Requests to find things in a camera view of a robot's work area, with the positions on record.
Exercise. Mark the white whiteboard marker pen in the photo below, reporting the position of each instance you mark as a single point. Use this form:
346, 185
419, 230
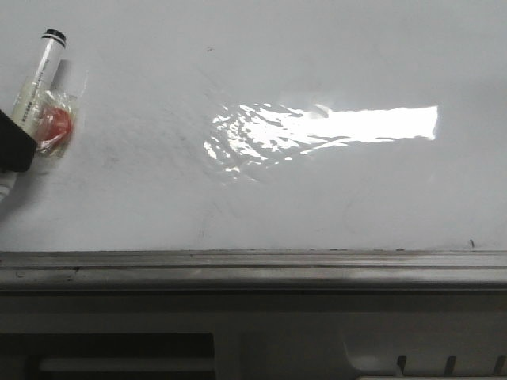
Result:
53, 44

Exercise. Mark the white whiteboard surface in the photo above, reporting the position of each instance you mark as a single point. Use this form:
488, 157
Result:
266, 125

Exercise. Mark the grey plastic equipment housing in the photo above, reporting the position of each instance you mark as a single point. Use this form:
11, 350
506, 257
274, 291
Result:
351, 335

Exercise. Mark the grey aluminium whiteboard frame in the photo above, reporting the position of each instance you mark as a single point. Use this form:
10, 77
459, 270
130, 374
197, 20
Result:
253, 270

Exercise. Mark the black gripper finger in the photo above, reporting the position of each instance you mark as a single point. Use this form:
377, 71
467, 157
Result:
17, 147

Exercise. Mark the red round magnet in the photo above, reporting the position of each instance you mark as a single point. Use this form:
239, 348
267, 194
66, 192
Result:
46, 114

